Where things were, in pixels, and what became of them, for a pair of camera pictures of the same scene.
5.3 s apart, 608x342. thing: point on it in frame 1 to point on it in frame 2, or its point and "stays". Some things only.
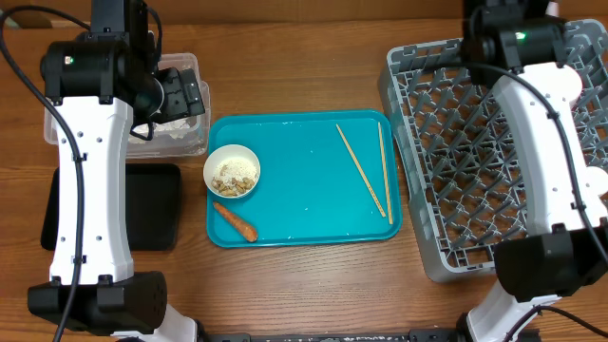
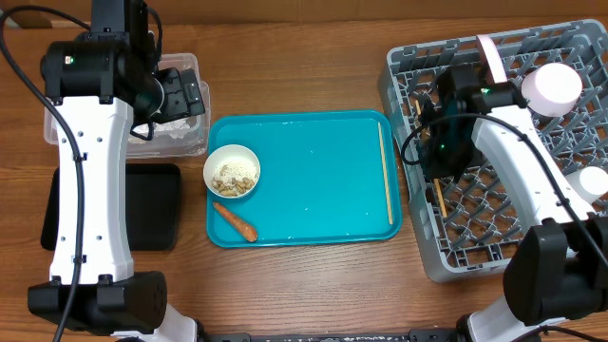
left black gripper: x=185 y=95 stays
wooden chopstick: x=375 y=199 to x=437 y=185
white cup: x=597 y=181 stays
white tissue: x=173 y=128 stays
